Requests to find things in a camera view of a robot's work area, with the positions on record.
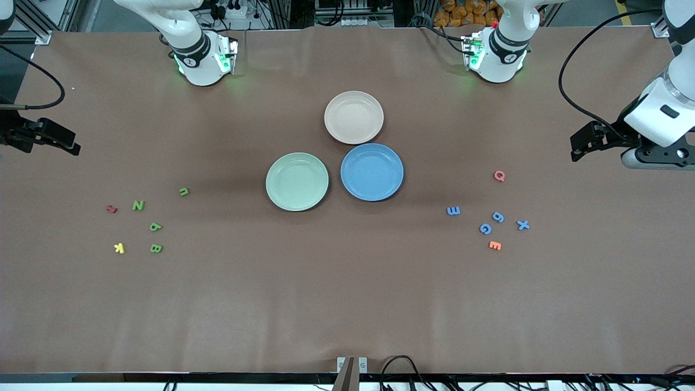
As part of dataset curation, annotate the white power strip with plugs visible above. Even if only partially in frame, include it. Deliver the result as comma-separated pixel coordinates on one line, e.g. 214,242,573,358
209,0,248,21

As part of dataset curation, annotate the silver camera mount bracket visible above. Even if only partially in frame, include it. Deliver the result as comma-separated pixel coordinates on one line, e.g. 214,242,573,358
332,356,369,391

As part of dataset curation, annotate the blue round plate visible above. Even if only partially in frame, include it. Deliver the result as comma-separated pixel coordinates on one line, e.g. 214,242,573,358
340,143,405,202

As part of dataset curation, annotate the green round plate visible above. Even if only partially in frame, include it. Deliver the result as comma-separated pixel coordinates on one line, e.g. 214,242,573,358
266,153,330,212

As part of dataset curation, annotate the black table edge rail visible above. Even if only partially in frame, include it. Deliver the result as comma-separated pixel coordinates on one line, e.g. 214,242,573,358
0,371,695,385

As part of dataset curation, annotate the black looped cable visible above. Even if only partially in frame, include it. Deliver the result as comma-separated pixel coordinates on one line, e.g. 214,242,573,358
380,355,429,391

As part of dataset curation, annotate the beige round plate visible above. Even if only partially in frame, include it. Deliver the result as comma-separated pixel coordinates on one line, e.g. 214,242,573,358
324,91,384,145

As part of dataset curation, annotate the brown table cover sheet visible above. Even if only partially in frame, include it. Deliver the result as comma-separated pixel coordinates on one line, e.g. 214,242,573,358
0,26,695,375

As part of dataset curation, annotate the pile of orange objects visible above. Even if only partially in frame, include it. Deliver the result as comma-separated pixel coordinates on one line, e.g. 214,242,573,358
434,0,503,28

